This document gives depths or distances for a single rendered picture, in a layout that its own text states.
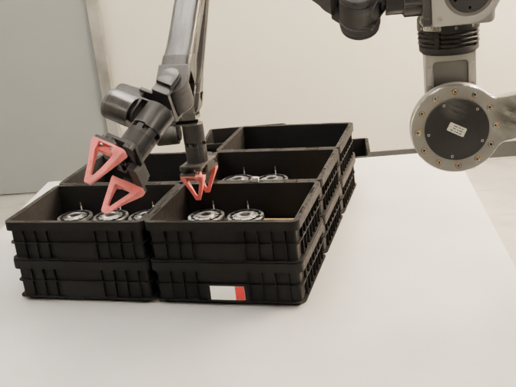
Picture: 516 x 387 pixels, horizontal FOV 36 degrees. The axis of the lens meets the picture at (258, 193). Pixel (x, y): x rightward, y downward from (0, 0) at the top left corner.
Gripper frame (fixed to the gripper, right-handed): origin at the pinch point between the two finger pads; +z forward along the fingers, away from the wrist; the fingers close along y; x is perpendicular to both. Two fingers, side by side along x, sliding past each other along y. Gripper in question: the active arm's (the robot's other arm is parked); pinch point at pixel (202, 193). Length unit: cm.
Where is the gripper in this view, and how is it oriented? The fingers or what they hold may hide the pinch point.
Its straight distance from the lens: 218.2
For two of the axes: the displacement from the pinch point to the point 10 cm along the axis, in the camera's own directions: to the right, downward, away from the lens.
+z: 1.2, 9.4, 3.1
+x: 9.3, 0.0, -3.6
